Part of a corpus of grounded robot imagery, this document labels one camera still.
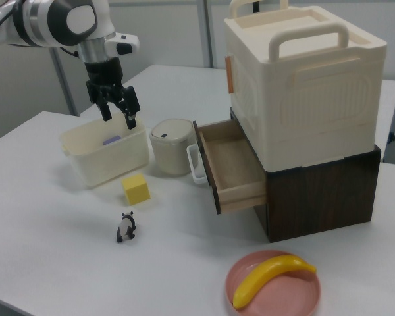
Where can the open wooden drawer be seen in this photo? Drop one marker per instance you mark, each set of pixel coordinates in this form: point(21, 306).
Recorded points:
point(228, 166)

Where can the black and white panda toy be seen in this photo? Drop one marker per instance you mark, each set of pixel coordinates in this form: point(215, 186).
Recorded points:
point(126, 227)

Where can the white plastic basket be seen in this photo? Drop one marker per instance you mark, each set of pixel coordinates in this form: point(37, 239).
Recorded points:
point(107, 153)

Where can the white lidded cup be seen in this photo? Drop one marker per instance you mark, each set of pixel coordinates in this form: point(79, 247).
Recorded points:
point(171, 146)

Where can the dark wood drawer cabinet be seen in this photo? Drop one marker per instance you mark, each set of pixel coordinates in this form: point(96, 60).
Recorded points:
point(316, 200)

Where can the pink plastic plate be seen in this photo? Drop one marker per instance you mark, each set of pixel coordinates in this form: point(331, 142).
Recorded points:
point(273, 286)

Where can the cream plastic storage box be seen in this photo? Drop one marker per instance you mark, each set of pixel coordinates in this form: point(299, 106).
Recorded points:
point(304, 82)

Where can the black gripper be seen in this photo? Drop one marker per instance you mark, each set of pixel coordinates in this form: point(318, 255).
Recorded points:
point(104, 77)

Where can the yellow foam cube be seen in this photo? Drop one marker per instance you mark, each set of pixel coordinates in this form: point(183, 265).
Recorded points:
point(136, 189)

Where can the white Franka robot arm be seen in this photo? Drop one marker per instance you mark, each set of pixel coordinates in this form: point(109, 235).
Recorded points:
point(49, 19)

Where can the purple block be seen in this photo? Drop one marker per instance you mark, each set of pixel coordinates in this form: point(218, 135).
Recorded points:
point(112, 140)

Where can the yellow toy banana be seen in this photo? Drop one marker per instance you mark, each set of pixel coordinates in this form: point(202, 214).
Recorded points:
point(270, 278)

